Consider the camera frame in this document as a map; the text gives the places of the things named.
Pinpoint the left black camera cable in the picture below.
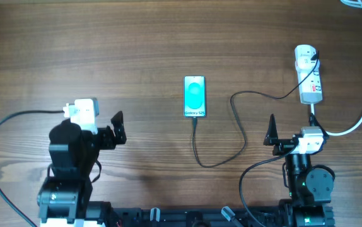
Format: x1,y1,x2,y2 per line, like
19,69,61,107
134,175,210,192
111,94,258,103
0,109,66,227

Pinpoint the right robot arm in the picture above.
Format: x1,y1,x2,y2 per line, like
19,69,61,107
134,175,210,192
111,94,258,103
264,114,336,227

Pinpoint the teal screen Galaxy smartphone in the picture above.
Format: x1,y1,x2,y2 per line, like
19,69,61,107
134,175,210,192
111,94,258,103
184,76,206,117

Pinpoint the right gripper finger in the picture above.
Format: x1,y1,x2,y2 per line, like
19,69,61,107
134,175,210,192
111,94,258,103
309,113,329,137
263,114,279,146

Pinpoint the white power strip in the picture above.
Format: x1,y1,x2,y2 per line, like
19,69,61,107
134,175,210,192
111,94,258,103
295,44,323,105

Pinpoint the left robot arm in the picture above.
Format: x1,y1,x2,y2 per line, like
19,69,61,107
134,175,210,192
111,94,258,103
37,112,127,226

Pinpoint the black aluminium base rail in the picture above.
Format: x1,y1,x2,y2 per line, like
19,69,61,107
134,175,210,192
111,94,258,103
104,205,336,227

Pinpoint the black USB charging cable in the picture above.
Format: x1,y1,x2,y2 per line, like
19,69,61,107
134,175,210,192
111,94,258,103
191,50,321,169

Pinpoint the right black camera cable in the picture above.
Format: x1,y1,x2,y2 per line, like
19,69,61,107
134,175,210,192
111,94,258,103
238,143,300,227

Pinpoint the black camera cable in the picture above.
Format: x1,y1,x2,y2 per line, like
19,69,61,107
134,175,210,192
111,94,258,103
238,143,300,227
0,109,66,227

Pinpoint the white wall charger adapter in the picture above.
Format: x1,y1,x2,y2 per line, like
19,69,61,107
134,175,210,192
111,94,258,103
295,54,317,73

